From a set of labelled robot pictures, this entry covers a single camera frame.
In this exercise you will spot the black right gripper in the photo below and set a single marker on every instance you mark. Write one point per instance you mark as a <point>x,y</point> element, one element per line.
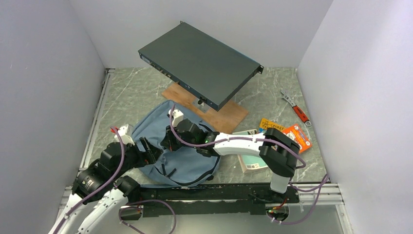
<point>168,142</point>

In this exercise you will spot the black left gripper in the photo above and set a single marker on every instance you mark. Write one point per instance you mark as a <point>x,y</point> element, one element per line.
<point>144,157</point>

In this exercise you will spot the blue student backpack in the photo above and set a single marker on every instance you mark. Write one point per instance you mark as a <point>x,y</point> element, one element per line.
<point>181,168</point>

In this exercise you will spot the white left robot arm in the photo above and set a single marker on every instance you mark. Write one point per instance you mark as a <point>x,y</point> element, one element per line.
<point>103,187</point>

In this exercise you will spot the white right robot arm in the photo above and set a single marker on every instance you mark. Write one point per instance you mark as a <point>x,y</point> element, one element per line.
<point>278,151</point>

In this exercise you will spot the brown wooden board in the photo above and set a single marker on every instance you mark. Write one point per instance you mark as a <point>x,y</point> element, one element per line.
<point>225,120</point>

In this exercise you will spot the dark teal rack server unit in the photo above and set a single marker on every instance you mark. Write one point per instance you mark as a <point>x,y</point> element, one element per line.
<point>205,67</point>

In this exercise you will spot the teal paperback book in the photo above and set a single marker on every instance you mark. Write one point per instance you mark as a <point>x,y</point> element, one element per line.
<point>250,163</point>

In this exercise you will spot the yellow treehouse book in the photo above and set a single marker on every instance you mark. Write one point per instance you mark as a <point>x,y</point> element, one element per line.
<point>265,124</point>

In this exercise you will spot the orange cartoon book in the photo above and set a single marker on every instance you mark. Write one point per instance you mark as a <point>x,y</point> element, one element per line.
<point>295,133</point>

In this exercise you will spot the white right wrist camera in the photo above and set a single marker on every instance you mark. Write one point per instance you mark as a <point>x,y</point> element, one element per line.
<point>177,116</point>

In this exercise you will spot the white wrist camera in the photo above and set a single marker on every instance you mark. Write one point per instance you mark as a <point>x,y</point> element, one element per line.
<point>125,132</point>
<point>177,116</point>

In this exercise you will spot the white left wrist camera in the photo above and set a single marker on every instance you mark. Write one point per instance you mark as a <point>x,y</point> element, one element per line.
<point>125,132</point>

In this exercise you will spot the metal stand bracket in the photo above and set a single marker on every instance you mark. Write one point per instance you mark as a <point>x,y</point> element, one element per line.
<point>200,105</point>

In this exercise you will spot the aluminium frame rail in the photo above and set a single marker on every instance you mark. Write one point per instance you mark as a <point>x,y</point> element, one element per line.
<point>96,113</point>

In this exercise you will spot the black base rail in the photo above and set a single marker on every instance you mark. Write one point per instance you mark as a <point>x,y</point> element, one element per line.
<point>250,198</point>

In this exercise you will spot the red handled adjustable wrench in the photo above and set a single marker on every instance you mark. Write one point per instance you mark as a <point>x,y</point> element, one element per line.
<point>299,112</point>

